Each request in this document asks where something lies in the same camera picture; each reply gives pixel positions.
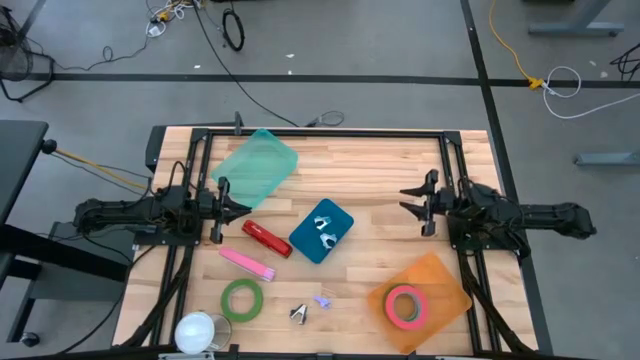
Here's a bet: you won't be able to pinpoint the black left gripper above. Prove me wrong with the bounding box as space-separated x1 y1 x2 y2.
196 175 253 245

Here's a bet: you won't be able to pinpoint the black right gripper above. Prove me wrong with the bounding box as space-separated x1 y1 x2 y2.
399 168 454 238

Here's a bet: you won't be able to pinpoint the red stapler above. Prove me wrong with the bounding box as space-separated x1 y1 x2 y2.
241 219 294 259

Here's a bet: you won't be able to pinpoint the green tape roll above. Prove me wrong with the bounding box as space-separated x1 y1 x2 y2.
220 278 265 324
382 283 424 324

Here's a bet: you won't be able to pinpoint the pink tape roll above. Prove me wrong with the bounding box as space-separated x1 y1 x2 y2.
384 285 430 332

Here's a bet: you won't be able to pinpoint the translucent green plastic bin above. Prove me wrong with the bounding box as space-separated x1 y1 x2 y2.
210 128 300 210

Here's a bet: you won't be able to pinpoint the teal plastic bin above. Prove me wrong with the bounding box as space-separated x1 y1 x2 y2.
288 198 355 265

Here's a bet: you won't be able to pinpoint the translucent orange plastic bin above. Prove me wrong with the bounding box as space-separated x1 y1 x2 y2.
365 251 474 356

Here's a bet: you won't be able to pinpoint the grey desk foot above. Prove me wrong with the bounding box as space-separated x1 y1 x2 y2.
527 0 627 38
573 151 640 167

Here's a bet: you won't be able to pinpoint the black desk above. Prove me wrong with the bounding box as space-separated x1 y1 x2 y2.
0 118 134 349

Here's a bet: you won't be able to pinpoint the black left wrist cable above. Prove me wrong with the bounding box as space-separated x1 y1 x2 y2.
167 159 190 191

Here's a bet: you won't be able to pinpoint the long black floor cable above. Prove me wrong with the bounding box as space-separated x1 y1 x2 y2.
190 0 301 128

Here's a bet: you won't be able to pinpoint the black aluminium rig frame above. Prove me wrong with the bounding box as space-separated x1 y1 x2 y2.
119 127 539 360

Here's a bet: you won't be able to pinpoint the grey looped cable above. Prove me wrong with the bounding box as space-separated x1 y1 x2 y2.
305 110 346 129

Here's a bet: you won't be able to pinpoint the yellow cable with black knob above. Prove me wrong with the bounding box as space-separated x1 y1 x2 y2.
40 138 151 192

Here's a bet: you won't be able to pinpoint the coiled black cable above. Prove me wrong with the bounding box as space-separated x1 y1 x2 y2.
221 8 247 53

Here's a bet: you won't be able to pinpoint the white cable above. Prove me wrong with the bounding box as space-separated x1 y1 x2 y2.
541 64 640 121

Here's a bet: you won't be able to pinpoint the yellow extension cable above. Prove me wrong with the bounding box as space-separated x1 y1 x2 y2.
488 0 545 91

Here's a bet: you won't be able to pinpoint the white power adapter cables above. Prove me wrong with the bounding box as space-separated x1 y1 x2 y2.
145 0 201 39

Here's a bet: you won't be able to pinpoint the thin black floor cable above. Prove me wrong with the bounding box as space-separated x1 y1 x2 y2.
29 37 151 72

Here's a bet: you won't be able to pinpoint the black wire rack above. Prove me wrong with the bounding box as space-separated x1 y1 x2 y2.
608 42 640 82

